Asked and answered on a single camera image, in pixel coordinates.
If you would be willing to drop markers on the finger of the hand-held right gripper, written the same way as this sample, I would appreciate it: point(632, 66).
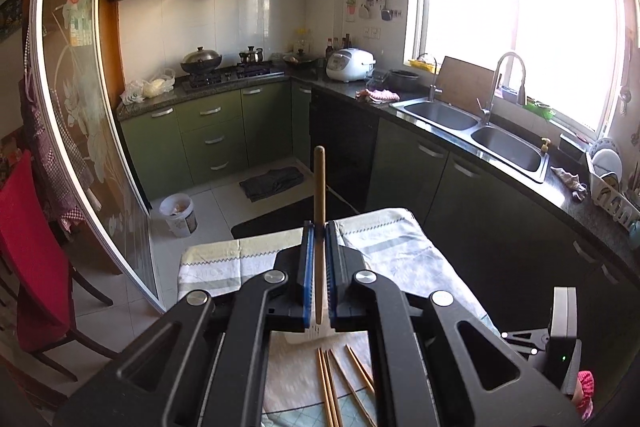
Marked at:
point(530, 338)

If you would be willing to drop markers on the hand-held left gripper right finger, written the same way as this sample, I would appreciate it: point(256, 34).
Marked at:
point(332, 277)

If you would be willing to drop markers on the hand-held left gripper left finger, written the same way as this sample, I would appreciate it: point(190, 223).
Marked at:
point(307, 277)

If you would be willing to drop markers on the wooden chopstick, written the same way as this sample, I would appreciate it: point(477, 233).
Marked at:
point(324, 387)
point(360, 369)
point(351, 387)
point(332, 387)

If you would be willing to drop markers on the person's right forearm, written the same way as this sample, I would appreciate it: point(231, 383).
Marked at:
point(584, 394)

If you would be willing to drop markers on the checked patterned tablecloth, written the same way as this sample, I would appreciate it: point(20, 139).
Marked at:
point(390, 237)

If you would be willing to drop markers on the dark cloth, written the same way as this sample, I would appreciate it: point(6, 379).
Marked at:
point(272, 183)

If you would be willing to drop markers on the white dish rack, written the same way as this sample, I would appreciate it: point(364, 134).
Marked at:
point(607, 199)

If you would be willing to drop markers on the black built-in dishwasher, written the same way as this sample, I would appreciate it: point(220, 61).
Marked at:
point(345, 147)

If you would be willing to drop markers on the white plastic bucket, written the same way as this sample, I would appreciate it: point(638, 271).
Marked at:
point(182, 222)

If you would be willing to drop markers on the dark green base cabinets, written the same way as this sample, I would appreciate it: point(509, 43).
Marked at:
point(475, 207)

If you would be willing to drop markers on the crumpled rag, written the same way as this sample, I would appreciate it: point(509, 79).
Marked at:
point(567, 179)

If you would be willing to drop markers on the white plate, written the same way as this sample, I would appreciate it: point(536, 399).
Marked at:
point(607, 159)

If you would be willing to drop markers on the black box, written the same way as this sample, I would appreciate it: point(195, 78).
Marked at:
point(570, 147)

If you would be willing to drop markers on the small brass tap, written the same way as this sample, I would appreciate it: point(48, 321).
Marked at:
point(545, 146)

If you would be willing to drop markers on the steel double sink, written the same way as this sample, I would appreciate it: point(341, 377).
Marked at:
point(505, 149)

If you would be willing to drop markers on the pink dish cloth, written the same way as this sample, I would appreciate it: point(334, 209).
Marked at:
point(380, 96)

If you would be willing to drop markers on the dark granite countertop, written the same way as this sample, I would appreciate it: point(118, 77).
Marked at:
point(305, 79)

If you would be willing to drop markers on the black cooking pot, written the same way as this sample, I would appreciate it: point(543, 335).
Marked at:
point(404, 79)

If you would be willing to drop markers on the white rice cooker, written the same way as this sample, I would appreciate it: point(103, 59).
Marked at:
point(350, 66)

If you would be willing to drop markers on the small steel faucet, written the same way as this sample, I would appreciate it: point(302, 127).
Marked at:
point(434, 91)

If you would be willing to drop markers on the green plastic tray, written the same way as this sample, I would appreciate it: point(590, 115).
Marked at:
point(539, 111)

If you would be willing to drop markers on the black gas stove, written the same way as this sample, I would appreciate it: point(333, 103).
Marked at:
point(230, 76)

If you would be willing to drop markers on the pan with glass lid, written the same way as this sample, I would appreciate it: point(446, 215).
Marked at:
point(299, 59)

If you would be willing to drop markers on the steel pot with lid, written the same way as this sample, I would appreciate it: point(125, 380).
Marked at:
point(251, 56)

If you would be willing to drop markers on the yellow basket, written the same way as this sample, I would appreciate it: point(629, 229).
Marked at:
point(424, 64)

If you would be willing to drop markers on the wooden cutting board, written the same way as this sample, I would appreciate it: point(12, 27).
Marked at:
point(465, 84)

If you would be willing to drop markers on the yellow oil bottle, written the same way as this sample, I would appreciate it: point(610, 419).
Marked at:
point(301, 41)

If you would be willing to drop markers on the black wok with lid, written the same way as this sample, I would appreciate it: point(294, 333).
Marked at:
point(201, 62)

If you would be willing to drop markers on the tall steel faucet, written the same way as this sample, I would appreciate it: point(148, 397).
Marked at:
point(492, 92)

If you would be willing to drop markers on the white plastic bags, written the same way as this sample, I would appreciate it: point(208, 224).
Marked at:
point(147, 88)

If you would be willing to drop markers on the flower print sliding glass door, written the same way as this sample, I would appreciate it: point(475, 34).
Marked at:
point(95, 117)

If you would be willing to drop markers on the chair with red cover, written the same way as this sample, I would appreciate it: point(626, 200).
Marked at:
point(35, 247)

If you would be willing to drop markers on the checked apron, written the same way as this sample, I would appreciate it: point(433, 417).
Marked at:
point(55, 157)

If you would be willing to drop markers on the kitchen window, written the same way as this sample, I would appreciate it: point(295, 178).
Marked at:
point(550, 32)

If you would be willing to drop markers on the white wall socket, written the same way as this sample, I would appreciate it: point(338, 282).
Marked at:
point(373, 31)

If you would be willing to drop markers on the dark wall poster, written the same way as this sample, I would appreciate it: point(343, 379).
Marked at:
point(11, 14)

